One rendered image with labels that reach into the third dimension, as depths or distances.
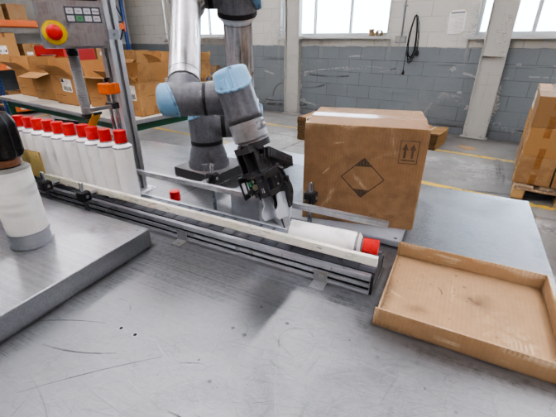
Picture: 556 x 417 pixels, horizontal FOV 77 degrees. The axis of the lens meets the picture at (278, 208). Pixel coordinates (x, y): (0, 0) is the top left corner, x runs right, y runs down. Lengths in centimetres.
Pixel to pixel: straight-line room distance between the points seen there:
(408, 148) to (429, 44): 518
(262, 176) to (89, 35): 69
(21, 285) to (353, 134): 78
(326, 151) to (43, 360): 72
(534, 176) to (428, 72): 281
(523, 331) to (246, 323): 50
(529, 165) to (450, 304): 304
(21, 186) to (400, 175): 86
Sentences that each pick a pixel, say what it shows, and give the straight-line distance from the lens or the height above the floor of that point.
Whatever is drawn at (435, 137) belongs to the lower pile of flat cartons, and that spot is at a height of 17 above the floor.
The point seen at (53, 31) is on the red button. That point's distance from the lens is 118.
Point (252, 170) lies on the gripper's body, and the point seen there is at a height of 106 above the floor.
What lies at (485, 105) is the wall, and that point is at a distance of 592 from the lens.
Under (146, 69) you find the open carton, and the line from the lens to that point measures 288.
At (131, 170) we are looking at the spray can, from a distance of 108.
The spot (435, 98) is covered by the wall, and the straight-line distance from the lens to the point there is 606.
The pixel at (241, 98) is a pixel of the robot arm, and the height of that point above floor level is 120.
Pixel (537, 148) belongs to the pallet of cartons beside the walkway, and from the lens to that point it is 373.
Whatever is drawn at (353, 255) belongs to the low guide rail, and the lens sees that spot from 74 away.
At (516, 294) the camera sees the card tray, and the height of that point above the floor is 83.
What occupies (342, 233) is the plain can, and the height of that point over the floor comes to 93.
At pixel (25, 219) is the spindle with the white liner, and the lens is 94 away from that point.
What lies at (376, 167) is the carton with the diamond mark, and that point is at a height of 102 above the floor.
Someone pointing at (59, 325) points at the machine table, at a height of 83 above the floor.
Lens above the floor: 131
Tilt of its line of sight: 26 degrees down
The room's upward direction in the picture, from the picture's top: straight up
